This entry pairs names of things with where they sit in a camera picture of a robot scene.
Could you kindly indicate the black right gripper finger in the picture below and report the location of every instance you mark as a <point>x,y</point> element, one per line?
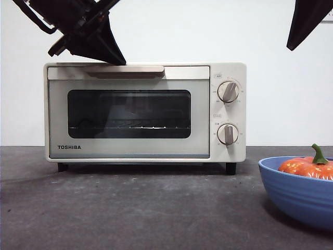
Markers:
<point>304,23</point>

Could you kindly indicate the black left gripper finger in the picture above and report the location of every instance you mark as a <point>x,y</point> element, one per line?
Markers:
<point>109,34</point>
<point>96,50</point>

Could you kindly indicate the white glass oven door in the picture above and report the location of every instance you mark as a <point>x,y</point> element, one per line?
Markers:
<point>130,148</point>

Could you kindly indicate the orange toy pumpkin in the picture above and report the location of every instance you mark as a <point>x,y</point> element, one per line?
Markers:
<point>299,166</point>

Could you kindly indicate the blue ribbed bowl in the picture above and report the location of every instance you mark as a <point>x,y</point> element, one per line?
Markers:
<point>296,200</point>

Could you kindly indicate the white Toshiba toaster oven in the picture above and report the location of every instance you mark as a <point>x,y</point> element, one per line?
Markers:
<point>229,67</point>

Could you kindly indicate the white temperature knob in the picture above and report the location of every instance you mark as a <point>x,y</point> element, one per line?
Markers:
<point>228,91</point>

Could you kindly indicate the white timer knob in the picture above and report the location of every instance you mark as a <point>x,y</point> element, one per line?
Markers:
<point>228,133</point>

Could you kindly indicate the white wall socket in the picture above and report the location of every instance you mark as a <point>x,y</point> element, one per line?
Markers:
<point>330,18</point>

